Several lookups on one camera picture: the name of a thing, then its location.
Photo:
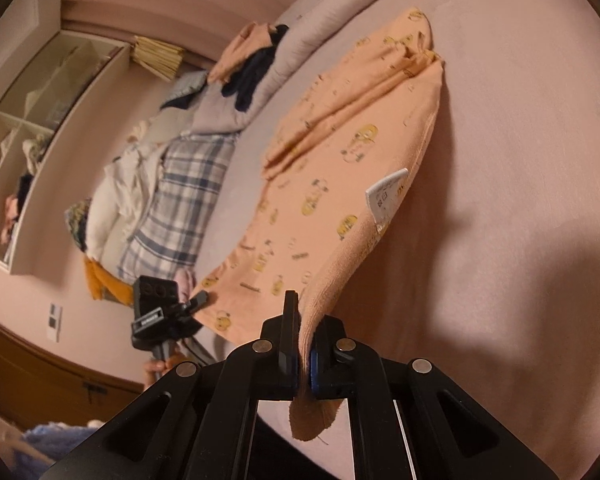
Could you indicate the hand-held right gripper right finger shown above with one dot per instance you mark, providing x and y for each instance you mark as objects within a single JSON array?
[{"x": 314, "y": 367}]

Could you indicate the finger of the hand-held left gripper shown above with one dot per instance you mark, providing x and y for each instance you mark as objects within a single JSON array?
[{"x": 197, "y": 301}]

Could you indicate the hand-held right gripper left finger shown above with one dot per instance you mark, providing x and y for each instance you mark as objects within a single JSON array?
[{"x": 290, "y": 355}]

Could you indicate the peach printed long-sleeve shirt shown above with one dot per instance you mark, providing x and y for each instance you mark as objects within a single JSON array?
[{"x": 340, "y": 160}]

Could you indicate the clothes pile in shelf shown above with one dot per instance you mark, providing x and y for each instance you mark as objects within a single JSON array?
[{"x": 32, "y": 152}]

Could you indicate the person's left hand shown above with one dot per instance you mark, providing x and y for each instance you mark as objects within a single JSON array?
[{"x": 156, "y": 367}]

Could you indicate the plaid blanket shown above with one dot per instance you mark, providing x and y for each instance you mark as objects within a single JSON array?
[{"x": 180, "y": 195}]

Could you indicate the white plush toy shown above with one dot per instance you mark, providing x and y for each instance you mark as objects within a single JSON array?
[{"x": 100, "y": 225}]

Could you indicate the patterned cloth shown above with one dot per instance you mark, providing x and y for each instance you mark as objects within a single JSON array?
[{"x": 77, "y": 220}]

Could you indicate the white crumpled cloth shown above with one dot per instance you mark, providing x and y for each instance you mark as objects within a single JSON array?
[{"x": 130, "y": 185}]

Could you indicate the brown wooden cabinet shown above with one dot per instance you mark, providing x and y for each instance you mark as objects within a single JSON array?
[{"x": 30, "y": 375}]

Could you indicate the blue fuzzy cloth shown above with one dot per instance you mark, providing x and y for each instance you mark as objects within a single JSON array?
[{"x": 55, "y": 440}]

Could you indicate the striped pillow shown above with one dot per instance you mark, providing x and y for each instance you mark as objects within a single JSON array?
[{"x": 190, "y": 85}]

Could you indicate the folded navy garment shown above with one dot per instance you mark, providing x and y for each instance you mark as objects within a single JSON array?
[{"x": 252, "y": 75}]

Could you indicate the yellow fringe hanging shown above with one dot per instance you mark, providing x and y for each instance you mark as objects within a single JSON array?
[{"x": 157, "y": 57}]

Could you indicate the folded peach garment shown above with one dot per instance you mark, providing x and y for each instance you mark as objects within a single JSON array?
[{"x": 240, "y": 50}]

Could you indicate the pink curtain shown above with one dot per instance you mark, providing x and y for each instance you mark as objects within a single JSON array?
[{"x": 155, "y": 0}]

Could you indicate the grey duvet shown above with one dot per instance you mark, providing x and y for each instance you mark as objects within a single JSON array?
[{"x": 330, "y": 5}]

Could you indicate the white wall switch panel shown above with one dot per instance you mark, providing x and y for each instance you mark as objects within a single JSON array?
[{"x": 55, "y": 322}]

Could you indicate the white wall shelf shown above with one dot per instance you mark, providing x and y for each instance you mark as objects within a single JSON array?
[{"x": 65, "y": 125}]

